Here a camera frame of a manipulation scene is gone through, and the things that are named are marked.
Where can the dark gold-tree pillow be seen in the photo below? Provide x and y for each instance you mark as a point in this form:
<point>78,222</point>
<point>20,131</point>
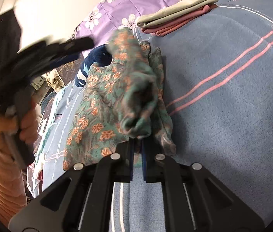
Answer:
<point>68,71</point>

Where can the pink sleeved left forearm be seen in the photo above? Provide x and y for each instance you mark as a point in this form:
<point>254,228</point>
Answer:
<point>12,191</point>

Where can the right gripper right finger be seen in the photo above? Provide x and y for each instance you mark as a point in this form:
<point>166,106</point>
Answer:
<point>193,198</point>

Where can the purple floral pillow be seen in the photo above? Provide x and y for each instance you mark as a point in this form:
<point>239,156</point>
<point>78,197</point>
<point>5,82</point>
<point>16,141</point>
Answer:
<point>109,15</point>

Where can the teal floral garment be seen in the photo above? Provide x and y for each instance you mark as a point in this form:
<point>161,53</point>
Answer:
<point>120,101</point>

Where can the folded beige garment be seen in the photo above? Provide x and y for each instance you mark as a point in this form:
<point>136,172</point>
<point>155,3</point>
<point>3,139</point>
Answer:
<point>173,12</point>

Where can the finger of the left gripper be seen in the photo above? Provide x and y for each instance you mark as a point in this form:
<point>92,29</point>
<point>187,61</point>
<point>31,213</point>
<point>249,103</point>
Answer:
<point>54,61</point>
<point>73,46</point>

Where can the person's left hand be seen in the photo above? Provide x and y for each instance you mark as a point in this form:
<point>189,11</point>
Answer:
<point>28,126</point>

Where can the turquoise blanket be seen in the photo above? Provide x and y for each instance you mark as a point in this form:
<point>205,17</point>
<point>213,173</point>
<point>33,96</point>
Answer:
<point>48,111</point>

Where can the blue plaid bed sheet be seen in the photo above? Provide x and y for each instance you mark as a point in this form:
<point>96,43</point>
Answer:
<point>219,91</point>

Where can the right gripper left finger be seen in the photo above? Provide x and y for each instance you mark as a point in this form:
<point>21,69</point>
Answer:
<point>80,200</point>

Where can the navy star fleece garment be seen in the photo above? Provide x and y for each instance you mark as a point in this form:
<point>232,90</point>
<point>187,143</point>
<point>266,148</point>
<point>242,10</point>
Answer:
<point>98,56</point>

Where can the folded pink garment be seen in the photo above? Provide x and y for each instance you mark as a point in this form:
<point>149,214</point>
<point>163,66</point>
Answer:
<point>173,25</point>

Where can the beige crumpled cloth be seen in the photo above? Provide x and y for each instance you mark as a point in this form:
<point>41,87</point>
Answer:
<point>54,80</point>

